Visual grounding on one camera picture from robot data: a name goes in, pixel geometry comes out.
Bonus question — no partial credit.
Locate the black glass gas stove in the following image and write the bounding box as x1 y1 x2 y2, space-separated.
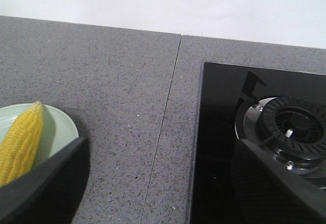
190 63 325 223

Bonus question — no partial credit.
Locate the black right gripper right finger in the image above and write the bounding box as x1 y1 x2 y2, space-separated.
231 139 325 223

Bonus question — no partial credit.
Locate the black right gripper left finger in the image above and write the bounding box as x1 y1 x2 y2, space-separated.
1 137 90 223

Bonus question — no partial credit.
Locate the corn cob tall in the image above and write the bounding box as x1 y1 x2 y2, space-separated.
1 101 43 186

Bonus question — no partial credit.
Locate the black round gas burner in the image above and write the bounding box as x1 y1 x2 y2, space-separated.
234 71 326 189

